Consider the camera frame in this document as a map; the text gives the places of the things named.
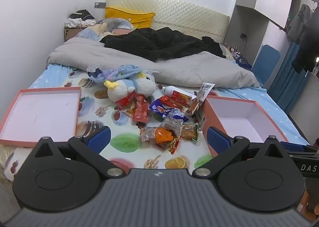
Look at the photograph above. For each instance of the hanging black clothes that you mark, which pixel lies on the hanging black clothes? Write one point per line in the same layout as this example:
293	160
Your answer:
309	50

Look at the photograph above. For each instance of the black coat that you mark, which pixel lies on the black coat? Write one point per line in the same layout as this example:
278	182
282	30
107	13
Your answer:
159	42

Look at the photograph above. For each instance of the row of small bottles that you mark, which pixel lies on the row of small bottles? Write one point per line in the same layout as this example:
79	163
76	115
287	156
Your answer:
233	48

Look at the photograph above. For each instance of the yellow red-label bean packet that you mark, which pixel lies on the yellow red-label bean packet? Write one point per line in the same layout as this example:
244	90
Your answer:
183	97

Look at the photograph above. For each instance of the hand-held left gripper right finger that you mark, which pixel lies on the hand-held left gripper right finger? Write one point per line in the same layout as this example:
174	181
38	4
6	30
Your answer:
218	141

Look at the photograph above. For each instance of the blue curtain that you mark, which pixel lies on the blue curtain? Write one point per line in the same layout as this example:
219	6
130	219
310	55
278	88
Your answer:
286	84

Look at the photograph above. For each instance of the black white printed packet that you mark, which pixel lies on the black white printed packet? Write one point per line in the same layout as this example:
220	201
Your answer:
205	89

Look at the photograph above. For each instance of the cream quilted headboard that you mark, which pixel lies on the cream quilted headboard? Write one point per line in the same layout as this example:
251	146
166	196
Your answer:
189	15

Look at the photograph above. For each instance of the black garment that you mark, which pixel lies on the black garment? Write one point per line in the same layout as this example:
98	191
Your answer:
213	45

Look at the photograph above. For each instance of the crumpled blue plastic bag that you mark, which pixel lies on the crumpled blue plastic bag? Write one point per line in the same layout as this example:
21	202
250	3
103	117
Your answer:
117	72

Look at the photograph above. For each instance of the pile of snack packets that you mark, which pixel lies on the pile of snack packets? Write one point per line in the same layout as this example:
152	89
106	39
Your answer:
162	137

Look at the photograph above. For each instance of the brown cardboard carton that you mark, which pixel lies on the brown cardboard carton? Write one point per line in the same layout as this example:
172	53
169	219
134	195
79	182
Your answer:
71	33

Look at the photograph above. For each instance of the orange cardboard box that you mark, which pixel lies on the orange cardboard box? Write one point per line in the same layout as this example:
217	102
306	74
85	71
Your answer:
239	111

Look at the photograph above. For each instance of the blue chair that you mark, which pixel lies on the blue chair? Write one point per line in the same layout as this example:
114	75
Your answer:
266	62

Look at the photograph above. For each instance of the grey duvet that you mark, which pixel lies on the grey duvet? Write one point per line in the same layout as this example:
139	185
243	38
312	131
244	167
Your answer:
189	67

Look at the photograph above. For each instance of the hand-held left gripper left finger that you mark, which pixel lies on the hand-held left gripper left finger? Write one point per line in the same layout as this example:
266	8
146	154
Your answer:
101	138

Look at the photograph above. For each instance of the person's right hand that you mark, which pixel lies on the person's right hand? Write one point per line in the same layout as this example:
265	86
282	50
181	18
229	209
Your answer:
307	204

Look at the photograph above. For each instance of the grey wall plate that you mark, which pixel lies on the grey wall plate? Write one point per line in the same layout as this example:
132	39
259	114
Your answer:
99	4

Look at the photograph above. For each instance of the black wall socket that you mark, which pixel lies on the black wall socket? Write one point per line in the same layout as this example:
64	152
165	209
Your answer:
243	35

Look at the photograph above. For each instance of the fruit printed bedsheet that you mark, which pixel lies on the fruit printed bedsheet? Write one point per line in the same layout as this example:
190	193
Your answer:
264	107

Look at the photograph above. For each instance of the hanging grey jacket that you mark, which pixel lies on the hanging grey jacket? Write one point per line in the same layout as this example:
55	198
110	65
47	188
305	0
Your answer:
299	22

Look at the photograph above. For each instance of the cartoon printed blanket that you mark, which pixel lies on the cartoon printed blanket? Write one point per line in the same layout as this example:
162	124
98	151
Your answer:
99	28

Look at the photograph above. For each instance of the white and blue plush toy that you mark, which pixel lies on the white and blue plush toy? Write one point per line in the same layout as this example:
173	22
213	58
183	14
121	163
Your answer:
142	84

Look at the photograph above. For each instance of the beige pillow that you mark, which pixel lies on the beige pillow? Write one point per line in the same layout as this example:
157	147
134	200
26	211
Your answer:
228	53

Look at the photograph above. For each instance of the pink cardboard box lid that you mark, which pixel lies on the pink cardboard box lid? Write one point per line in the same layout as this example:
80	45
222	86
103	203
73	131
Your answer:
42	114

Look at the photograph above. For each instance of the yellow pillow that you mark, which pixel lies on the yellow pillow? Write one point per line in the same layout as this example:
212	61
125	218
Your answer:
124	15

